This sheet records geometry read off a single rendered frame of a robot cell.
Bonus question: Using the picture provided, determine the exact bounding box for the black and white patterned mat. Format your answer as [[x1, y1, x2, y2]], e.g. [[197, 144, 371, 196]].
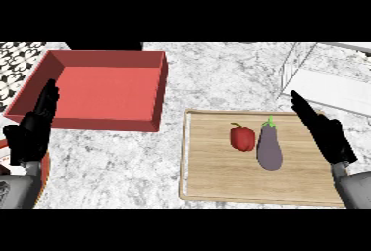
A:
[[0, 42, 47, 113]]

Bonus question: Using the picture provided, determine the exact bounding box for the red bell pepper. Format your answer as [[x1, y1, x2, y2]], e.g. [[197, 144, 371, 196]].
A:
[[229, 122, 257, 153]]

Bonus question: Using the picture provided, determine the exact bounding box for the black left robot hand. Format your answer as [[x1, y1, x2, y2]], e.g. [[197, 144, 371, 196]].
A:
[[2, 78, 61, 167]]

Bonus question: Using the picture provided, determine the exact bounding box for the white wire tiered shelf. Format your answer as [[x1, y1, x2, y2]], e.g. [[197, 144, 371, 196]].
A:
[[275, 42, 371, 118]]

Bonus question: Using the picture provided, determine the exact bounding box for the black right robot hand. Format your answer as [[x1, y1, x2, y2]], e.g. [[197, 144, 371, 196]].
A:
[[288, 90, 359, 166]]

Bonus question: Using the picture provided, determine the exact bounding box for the red square box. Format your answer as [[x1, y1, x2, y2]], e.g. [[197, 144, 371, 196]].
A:
[[3, 49, 170, 133]]

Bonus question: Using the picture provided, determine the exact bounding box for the wooden tray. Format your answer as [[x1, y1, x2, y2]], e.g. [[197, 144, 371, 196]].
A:
[[179, 108, 347, 209]]

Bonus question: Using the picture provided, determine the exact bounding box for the purple eggplant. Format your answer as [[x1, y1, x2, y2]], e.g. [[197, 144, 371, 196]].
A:
[[256, 115, 284, 172]]

